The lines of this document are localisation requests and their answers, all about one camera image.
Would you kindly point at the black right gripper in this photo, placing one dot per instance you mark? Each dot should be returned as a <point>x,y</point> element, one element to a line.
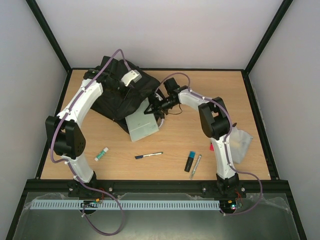
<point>155,105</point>

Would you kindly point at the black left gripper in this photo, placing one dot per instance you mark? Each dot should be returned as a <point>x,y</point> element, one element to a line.
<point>127,90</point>

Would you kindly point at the black right frame post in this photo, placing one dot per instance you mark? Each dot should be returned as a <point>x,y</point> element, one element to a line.
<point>276,20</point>

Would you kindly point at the black front mounting rail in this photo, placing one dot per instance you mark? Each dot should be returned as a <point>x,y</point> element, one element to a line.
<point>203,188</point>

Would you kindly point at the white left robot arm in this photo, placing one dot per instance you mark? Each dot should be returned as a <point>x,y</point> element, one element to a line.
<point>64,136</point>

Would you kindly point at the blue highlighter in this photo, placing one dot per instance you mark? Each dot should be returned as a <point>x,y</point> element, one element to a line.
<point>189,161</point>

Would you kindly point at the grey drawstring pouch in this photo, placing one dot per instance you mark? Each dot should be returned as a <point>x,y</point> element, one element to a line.
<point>239,141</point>

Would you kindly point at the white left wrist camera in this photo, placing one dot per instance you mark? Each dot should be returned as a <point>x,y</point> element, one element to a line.
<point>131,76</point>

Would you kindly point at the grey notebook with barcode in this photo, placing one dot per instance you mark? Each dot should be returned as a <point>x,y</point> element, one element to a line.
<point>141,125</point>

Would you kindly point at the black frame post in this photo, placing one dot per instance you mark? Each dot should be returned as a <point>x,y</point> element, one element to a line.
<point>276,20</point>
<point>40,18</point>

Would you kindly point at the pink highlighter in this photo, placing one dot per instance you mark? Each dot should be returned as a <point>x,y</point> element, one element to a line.
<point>211,147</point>

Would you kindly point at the black left frame post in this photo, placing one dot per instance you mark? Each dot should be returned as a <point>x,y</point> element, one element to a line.
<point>40,18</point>

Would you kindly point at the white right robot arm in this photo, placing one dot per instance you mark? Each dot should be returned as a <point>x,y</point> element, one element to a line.
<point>215,122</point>

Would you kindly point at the blue whiteboard pen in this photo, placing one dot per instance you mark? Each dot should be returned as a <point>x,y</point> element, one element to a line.
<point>148,155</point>

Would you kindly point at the black student bag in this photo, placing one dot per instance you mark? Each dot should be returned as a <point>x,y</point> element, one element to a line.
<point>115,106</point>

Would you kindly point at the light blue cable duct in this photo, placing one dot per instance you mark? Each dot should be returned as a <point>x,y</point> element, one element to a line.
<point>126,205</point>

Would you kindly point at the silver marker pen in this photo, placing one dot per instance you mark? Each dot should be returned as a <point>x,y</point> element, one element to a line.
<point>195,167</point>

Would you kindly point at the green glue stick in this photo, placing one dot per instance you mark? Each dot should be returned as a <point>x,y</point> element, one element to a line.
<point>101,154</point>

